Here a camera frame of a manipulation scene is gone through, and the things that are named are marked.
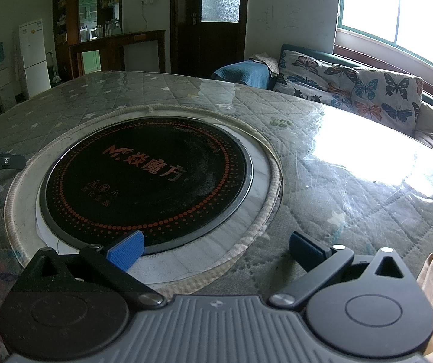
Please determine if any white water dispenser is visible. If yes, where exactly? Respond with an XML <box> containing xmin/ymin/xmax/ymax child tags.
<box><xmin>0</xmin><ymin>41</ymin><xmax>17</xmax><ymax>112</ymax></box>

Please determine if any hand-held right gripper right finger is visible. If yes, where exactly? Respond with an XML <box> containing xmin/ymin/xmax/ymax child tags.
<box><xmin>268</xmin><ymin>230</ymin><xmax>418</xmax><ymax>309</ymax></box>

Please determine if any white refrigerator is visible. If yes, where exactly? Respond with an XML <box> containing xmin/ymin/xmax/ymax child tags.
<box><xmin>18</xmin><ymin>19</ymin><xmax>53</xmax><ymax>99</ymax></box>

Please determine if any round black induction cooktop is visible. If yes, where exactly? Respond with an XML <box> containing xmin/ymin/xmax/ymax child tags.
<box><xmin>39</xmin><ymin>118</ymin><xmax>255</xmax><ymax>256</ymax></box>

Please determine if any small beige cloth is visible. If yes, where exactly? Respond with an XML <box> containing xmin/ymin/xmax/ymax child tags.
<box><xmin>250</xmin><ymin>55</ymin><xmax>280</xmax><ymax>74</ymax></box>

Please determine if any green-framed window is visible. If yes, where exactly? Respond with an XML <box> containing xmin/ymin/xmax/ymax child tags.
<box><xmin>337</xmin><ymin>0</ymin><xmax>433</xmax><ymax>80</ymax></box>

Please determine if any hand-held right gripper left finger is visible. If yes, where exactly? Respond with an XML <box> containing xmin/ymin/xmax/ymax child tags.
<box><xmin>16</xmin><ymin>230</ymin><xmax>168</xmax><ymax>309</ymax></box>

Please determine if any dark wooden glass-panel door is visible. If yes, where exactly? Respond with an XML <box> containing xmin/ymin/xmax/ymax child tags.
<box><xmin>171</xmin><ymin>0</ymin><xmax>249</xmax><ymax>80</ymax></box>

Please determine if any dark wooden shelf cabinet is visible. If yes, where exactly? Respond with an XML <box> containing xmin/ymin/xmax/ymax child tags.
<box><xmin>52</xmin><ymin>0</ymin><xmax>124</xmax><ymax>80</ymax></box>

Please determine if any mop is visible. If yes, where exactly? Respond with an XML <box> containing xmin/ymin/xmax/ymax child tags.
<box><xmin>48</xmin><ymin>49</ymin><xmax>63</xmax><ymax>83</ymax></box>

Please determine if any blue towel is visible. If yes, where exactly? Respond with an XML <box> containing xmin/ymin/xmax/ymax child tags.
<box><xmin>212</xmin><ymin>60</ymin><xmax>273</xmax><ymax>89</ymax></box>

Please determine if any dark wooden console desk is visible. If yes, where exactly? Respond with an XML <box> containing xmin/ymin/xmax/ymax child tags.
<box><xmin>68</xmin><ymin>29</ymin><xmax>167</xmax><ymax>80</ymax></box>

